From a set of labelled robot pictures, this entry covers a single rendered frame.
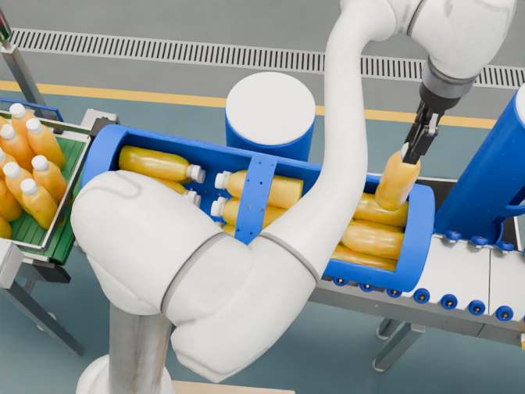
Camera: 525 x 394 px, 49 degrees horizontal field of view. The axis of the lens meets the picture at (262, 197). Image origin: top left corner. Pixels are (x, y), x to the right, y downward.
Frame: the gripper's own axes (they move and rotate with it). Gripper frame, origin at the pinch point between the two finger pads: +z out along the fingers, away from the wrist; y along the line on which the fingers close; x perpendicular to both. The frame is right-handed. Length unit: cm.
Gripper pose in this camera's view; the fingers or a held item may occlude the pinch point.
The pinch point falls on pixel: (414, 144)
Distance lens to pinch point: 122.4
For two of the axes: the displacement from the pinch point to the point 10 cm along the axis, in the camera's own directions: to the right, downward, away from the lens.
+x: -9.8, -2.0, 0.7
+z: -0.3, 4.7, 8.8
